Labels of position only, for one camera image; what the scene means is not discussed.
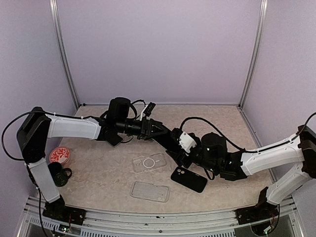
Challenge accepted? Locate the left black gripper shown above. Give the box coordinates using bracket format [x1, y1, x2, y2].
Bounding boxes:
[117, 117, 168, 141]

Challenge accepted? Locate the clear magsafe phone case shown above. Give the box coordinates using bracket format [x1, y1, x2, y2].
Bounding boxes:
[132, 153, 167, 173]

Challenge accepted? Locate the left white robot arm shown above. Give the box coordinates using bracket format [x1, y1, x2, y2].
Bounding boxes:
[0, 101, 168, 216]

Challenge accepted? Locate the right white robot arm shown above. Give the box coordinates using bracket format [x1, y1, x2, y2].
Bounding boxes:
[167, 117, 316, 219]

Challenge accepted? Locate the black phone case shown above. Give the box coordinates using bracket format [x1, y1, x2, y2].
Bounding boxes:
[170, 167, 207, 193]

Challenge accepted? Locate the clear plain phone case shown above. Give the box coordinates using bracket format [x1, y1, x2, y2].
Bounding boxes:
[130, 181, 170, 202]

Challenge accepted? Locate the black phone left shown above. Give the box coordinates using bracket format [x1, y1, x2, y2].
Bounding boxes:
[105, 133, 123, 147]

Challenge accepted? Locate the red white patterned bowl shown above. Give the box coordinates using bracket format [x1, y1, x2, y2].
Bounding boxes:
[49, 147, 70, 165]

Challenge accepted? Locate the dark green mug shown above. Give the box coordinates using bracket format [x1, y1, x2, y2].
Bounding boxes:
[48, 162, 72, 187]

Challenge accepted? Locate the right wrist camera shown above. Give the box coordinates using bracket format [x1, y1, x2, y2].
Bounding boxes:
[178, 132, 197, 154]

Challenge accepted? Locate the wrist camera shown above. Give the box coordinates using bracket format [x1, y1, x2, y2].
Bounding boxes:
[178, 132, 197, 154]
[139, 102, 156, 121]

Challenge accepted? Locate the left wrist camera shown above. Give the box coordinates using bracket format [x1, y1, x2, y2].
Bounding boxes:
[139, 102, 156, 121]

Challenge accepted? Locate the front aluminium rail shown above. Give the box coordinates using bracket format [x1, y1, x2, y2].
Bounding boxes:
[18, 197, 297, 237]

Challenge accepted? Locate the left aluminium frame post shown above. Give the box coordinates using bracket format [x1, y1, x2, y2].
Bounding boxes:
[49, 0, 80, 109]

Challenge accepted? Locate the aluminium frame post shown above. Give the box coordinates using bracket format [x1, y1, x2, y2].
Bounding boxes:
[49, 0, 80, 109]
[238, 0, 268, 110]

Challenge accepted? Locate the right aluminium frame post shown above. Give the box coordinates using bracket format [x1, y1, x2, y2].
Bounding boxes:
[238, 0, 268, 110]

